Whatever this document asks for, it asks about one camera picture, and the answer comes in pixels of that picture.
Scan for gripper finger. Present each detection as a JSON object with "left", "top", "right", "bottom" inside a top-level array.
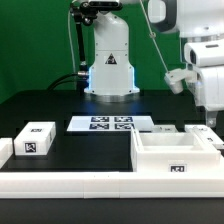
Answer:
[{"left": 206, "top": 111, "right": 217, "bottom": 128}]

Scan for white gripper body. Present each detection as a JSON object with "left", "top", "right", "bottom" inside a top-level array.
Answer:
[{"left": 195, "top": 66, "right": 224, "bottom": 111}]

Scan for white cabinet door panel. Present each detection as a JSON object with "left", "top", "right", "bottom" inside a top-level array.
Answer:
[{"left": 184, "top": 124, "right": 224, "bottom": 150}]

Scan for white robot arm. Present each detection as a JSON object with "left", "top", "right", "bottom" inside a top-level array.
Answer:
[{"left": 85, "top": 0, "right": 224, "bottom": 127}]

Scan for white cabinet body box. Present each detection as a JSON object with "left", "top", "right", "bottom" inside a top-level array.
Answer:
[{"left": 130, "top": 129, "right": 221, "bottom": 173}]

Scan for white cabinet top block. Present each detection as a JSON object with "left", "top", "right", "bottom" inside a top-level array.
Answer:
[{"left": 14, "top": 122, "right": 56, "bottom": 156}]

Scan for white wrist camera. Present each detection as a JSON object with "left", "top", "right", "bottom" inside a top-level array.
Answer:
[{"left": 164, "top": 69, "right": 196, "bottom": 94}]

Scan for white thin cable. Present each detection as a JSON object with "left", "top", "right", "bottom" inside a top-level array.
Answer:
[{"left": 139, "top": 0, "right": 170, "bottom": 74}]

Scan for white marker base plate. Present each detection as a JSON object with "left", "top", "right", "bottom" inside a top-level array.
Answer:
[{"left": 67, "top": 116, "right": 154, "bottom": 132}]

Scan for black base cables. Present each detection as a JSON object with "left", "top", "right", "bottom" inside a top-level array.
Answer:
[{"left": 46, "top": 73, "right": 88, "bottom": 92}]

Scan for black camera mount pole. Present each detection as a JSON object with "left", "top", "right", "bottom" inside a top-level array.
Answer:
[{"left": 69, "top": 0, "right": 123, "bottom": 79}]

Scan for white L-shaped obstacle wall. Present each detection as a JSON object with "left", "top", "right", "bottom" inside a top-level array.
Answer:
[{"left": 0, "top": 138, "right": 224, "bottom": 198}]

